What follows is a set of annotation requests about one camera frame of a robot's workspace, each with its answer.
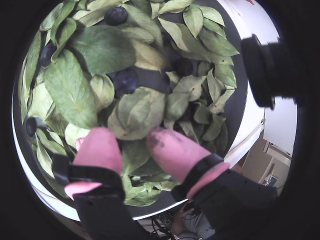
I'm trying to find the yellowish green leaf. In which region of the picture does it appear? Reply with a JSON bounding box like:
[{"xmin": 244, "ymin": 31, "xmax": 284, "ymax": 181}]
[{"xmin": 128, "ymin": 38, "xmax": 167, "ymax": 73}]

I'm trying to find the large dark green leaf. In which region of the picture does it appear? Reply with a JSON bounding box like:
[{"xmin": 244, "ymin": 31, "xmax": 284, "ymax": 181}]
[{"xmin": 71, "ymin": 24, "xmax": 137, "ymax": 76}]

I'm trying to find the brown cardboard box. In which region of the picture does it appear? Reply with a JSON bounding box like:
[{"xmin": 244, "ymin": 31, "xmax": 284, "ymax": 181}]
[{"xmin": 239, "ymin": 132, "xmax": 293, "ymax": 188}]

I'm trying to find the dark blueberry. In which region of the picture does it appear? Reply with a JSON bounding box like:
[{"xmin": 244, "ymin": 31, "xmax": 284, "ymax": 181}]
[
  {"xmin": 173, "ymin": 57, "xmax": 195, "ymax": 77},
  {"xmin": 103, "ymin": 6, "xmax": 129, "ymax": 27},
  {"xmin": 23, "ymin": 116, "xmax": 38, "ymax": 138},
  {"xmin": 107, "ymin": 68, "xmax": 139, "ymax": 95},
  {"xmin": 39, "ymin": 42, "xmax": 58, "ymax": 67}
]

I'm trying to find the person in gray shirt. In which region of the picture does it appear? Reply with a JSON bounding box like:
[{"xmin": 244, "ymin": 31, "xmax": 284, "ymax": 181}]
[{"xmin": 172, "ymin": 197, "xmax": 218, "ymax": 238}]

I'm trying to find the pink-tipped black gripper finger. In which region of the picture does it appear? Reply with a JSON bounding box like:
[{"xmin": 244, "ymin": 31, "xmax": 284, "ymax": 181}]
[
  {"xmin": 146, "ymin": 127, "xmax": 278, "ymax": 240},
  {"xmin": 51, "ymin": 126, "xmax": 153, "ymax": 240}
]

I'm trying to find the gray round bowl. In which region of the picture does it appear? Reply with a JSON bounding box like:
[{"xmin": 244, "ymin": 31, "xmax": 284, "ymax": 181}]
[{"xmin": 11, "ymin": 0, "xmax": 251, "ymax": 222}]

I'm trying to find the black camera module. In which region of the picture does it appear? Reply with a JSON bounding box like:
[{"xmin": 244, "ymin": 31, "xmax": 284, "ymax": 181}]
[{"xmin": 240, "ymin": 33, "xmax": 301, "ymax": 111}]

